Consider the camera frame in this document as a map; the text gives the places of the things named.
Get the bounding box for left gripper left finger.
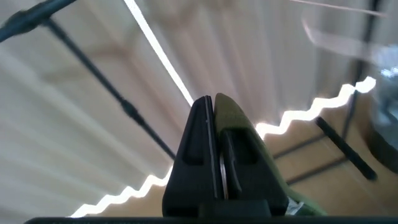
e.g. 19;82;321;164
162;95;224;218

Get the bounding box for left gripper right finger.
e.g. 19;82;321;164
218;128;289;217

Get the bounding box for pink clothes hanger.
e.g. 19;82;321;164
287;0;388;62

